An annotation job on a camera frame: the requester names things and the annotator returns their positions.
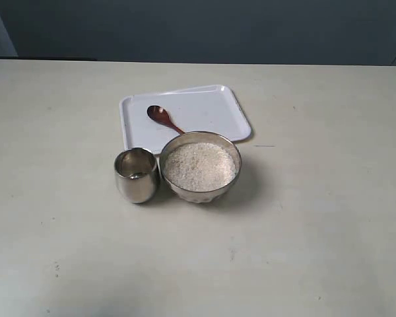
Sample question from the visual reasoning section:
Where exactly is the dark red wooden spoon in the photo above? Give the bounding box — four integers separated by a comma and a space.
147, 105, 184, 135

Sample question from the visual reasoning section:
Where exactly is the wide steel rice bowl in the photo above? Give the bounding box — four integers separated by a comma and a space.
159, 131, 242, 203

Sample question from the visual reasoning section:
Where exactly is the small metal cup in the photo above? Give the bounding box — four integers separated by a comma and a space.
114, 147, 160, 204

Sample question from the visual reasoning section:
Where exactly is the white rectangular plastic tray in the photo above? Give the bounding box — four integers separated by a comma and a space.
119, 85, 252, 155

